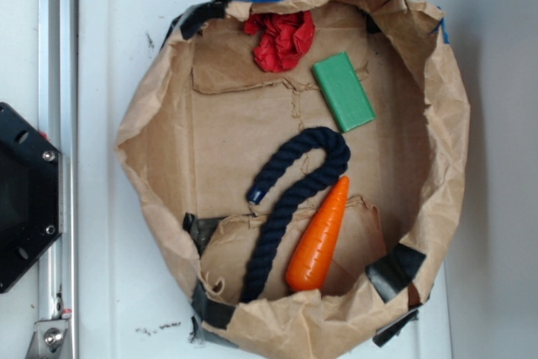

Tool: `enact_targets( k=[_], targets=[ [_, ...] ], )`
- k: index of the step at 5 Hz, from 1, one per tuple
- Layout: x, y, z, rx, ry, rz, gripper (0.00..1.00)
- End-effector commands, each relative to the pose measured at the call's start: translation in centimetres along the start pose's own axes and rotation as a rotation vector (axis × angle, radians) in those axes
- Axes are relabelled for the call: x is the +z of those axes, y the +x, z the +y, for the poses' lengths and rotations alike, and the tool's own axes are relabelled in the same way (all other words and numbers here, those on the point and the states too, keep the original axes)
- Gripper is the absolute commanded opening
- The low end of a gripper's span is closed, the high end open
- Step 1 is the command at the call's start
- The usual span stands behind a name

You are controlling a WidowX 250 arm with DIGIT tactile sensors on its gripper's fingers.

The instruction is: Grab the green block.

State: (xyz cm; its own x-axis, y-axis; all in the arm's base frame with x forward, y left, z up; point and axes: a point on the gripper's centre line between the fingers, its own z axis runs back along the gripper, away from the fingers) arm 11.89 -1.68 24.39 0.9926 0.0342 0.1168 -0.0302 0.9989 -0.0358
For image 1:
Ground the green rectangular block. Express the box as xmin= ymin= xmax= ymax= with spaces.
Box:
xmin=312 ymin=52 xmax=376 ymax=133

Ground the brown paper bag liner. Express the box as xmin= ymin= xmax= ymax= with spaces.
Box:
xmin=116 ymin=0 xmax=470 ymax=358

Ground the black tape inner left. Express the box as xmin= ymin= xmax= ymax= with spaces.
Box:
xmin=182 ymin=213 xmax=224 ymax=256

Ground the black tape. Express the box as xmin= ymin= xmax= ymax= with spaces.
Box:
xmin=161 ymin=0 xmax=231 ymax=48
xmin=182 ymin=213 xmax=224 ymax=256
xmin=372 ymin=308 xmax=419 ymax=347
xmin=365 ymin=244 xmax=426 ymax=303
xmin=191 ymin=281 xmax=238 ymax=348

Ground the orange plastic carrot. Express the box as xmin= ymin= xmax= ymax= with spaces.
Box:
xmin=286 ymin=176 xmax=350 ymax=292

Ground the crumpled red paper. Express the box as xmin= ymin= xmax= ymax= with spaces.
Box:
xmin=243 ymin=11 xmax=316 ymax=73

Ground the black tape top left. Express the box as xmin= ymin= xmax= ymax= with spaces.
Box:
xmin=161 ymin=0 xmax=231 ymax=48

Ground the black tape bottom left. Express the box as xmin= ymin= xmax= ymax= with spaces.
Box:
xmin=191 ymin=281 xmax=238 ymax=348

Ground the black tape right front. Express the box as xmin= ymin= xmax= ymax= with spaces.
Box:
xmin=365 ymin=244 xmax=426 ymax=303

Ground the white plastic tray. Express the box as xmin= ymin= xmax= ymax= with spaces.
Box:
xmin=77 ymin=0 xmax=454 ymax=359

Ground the black tape bottom right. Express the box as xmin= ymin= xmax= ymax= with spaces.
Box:
xmin=372 ymin=308 xmax=419 ymax=347

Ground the dark blue twisted rope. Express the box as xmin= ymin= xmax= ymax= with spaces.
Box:
xmin=239 ymin=126 xmax=351 ymax=304

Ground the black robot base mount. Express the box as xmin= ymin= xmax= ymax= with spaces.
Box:
xmin=1 ymin=103 xmax=61 ymax=293

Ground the aluminium extrusion rail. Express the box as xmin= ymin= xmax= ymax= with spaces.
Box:
xmin=38 ymin=0 xmax=79 ymax=358

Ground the metal corner bracket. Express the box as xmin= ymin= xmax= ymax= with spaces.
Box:
xmin=25 ymin=319 xmax=69 ymax=359

